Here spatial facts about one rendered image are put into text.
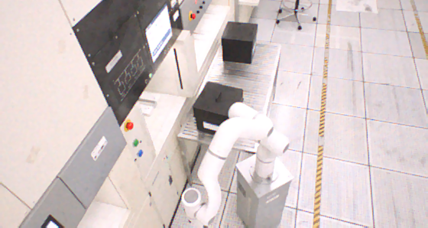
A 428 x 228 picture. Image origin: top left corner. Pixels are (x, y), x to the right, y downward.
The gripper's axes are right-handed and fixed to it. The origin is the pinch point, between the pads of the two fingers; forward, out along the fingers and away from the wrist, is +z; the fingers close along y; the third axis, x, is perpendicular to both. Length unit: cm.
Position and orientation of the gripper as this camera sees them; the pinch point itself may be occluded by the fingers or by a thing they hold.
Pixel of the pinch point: (198, 225)
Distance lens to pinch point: 159.7
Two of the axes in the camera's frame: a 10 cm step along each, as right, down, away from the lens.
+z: 0.5, 6.8, 7.4
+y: -7.5, -4.5, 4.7
